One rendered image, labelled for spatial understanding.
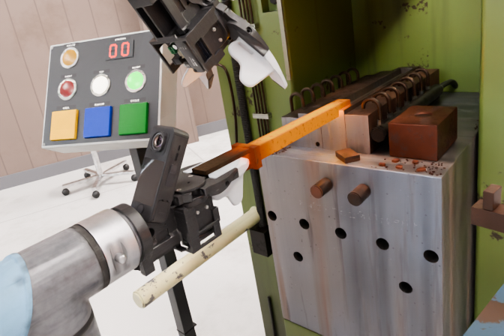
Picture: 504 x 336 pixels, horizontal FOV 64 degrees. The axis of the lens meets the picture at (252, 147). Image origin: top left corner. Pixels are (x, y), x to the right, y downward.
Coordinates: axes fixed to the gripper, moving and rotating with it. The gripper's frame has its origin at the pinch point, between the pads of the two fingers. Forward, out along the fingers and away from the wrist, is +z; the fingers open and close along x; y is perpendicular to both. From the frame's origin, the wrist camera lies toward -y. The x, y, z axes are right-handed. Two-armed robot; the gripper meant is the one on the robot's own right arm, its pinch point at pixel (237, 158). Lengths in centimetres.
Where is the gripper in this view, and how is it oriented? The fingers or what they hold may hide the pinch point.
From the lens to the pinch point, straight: 59.7
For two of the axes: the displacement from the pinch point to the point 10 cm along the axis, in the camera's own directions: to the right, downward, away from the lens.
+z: 6.3, -3.3, 7.0
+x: 7.6, 0.9, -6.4
